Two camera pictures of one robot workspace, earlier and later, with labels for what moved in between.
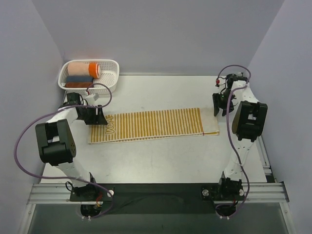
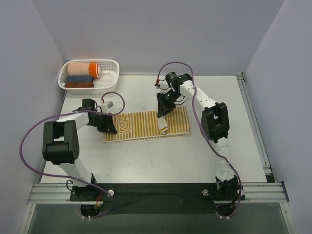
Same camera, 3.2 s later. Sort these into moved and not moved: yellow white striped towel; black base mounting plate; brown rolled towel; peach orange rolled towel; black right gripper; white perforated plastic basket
Moved: yellow white striped towel; black right gripper
Not moved: peach orange rolled towel; white perforated plastic basket; black base mounting plate; brown rolled towel
